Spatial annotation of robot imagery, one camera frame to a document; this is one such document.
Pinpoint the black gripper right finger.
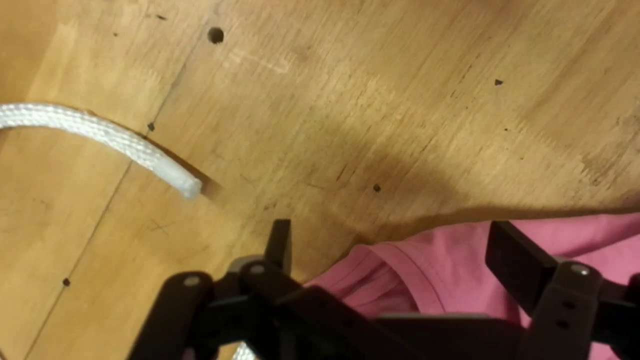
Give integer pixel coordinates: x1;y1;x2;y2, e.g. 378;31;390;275
484;219;606;321

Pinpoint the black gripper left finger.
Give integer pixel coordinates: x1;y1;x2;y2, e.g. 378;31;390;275
227;219;296;283

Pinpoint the pink shirt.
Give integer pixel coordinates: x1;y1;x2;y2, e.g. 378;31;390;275
301;210;640;360

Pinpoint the white rope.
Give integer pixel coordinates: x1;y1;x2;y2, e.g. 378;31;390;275
0;100;205;202

